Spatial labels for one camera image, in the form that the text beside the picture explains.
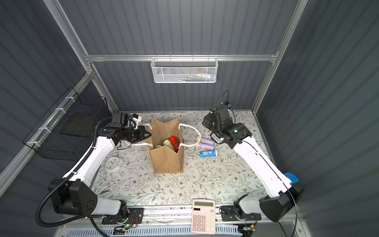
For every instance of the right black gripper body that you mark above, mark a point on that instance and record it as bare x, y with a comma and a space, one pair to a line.
211, 122

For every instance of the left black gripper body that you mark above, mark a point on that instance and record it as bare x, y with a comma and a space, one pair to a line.
137, 135

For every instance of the purple flashlight top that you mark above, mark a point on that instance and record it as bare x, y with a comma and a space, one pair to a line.
205, 140

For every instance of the purple flashlight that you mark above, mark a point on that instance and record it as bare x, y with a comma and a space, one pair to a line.
205, 147
205, 140

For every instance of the blue flashlight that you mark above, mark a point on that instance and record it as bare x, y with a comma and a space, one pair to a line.
205, 154

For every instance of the brown jute tote bag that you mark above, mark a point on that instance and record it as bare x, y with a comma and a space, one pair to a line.
164, 160

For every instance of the red flashlight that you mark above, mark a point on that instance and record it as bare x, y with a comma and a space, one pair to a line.
174, 143

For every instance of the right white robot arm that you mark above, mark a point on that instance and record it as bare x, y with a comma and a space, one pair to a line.
283, 190

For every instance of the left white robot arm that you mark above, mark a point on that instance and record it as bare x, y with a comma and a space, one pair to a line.
72, 194

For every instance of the clear tape roll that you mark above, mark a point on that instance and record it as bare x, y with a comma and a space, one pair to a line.
113, 164

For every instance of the pink desk calculator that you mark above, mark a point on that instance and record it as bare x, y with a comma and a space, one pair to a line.
203, 217

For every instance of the blue lid pencil tube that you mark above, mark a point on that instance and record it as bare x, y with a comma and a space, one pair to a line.
293, 178

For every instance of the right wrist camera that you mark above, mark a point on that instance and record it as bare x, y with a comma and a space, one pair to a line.
227, 104

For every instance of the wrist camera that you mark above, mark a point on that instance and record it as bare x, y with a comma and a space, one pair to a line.
227, 104
125, 120

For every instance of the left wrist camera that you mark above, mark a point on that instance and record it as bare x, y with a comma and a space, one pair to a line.
125, 120

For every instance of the markers in wall basket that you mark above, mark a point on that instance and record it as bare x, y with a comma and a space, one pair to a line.
202, 78

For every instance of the black wire side basket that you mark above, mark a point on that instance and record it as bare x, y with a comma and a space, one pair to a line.
68, 131

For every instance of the white wire wall basket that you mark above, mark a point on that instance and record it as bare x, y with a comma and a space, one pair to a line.
168, 71

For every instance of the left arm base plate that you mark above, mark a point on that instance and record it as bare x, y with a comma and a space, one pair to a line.
133, 216

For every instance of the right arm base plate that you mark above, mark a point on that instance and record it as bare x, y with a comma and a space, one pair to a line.
233, 213

